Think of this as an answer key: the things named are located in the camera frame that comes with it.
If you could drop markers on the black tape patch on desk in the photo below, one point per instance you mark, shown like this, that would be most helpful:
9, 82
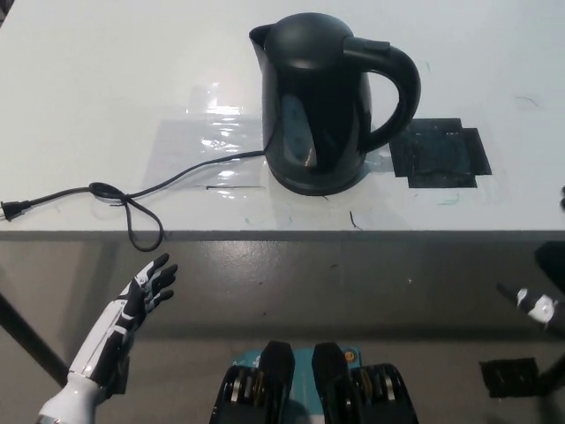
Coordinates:
437, 154

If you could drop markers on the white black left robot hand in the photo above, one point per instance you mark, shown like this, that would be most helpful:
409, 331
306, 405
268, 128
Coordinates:
112, 331

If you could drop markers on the clear plastic sheet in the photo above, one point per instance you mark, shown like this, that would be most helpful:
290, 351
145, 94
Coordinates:
185, 150

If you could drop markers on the small black floor tape patch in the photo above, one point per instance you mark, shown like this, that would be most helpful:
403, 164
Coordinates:
125, 375

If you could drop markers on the black electric kettle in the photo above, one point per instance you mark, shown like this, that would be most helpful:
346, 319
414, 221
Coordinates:
318, 110

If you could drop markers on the round black kettle base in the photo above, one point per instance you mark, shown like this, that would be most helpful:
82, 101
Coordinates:
309, 190

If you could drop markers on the large black floor tape patch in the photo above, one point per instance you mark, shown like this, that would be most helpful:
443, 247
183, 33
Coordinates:
507, 377

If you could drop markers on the black table leg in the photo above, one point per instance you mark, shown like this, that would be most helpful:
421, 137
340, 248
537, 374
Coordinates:
28, 338

